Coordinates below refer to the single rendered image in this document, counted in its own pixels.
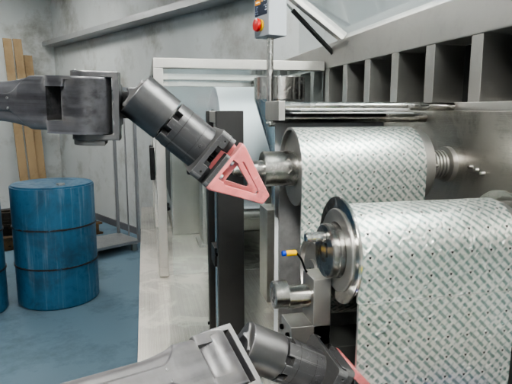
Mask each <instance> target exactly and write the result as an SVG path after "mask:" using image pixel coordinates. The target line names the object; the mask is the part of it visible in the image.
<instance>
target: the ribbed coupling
mask: <svg viewBox="0 0 512 384"><path fill-rule="evenodd" d="M434 151H435V156H436V174H435V178H437V179H438V180H439V181H442V182H448V181H452V180H453V179H454V178H455V176H456V174H457V172H458V168H459V160H458V156H457V154H456V151H455V150H454V149H453V148H452V147H449V146H443V147H440V148H439V149H438V150H434Z"/></svg>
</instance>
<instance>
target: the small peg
mask: <svg viewBox="0 0 512 384"><path fill-rule="evenodd" d="M325 239H326V234H325V232H306V233H305V234H304V240H305V242H325Z"/></svg>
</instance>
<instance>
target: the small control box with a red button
mask: <svg viewBox="0 0 512 384"><path fill-rule="evenodd" d="M252 27H253V30H254V38H255V39H262V40H266V39H267V37H273V38H274V39H277V38H281V37H285V36H286V0H254V21H253V24H252Z"/></svg>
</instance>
